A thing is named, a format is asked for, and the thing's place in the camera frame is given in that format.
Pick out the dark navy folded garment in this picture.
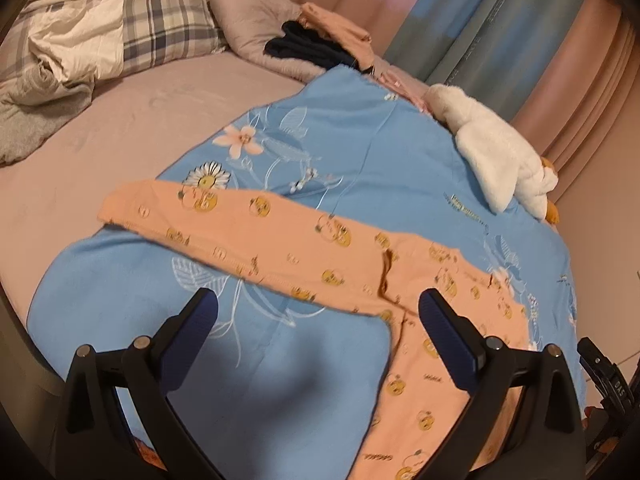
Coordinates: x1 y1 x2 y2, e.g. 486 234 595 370
264 21 359 70

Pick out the mauve pillow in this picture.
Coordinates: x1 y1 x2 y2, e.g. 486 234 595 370
207 0 432 111

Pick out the orange cartoon print baby garment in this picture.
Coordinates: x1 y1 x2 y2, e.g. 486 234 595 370
99 180 529 479

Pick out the white fluffy plush toy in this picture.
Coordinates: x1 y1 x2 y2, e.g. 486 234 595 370
425 84 560 226

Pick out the plaid checked quilt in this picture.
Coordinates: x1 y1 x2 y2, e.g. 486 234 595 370
1 0 227 82

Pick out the pink and blue curtain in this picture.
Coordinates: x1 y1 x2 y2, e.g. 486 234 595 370
293 0 639 193

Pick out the blue floral blanket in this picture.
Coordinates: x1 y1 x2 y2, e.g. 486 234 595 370
27 68 586 479

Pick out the folded peach garment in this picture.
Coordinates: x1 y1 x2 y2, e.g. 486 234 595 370
297 2 375 72

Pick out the pink bed sheet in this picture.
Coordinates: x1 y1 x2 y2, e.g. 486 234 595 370
1 52 302 321

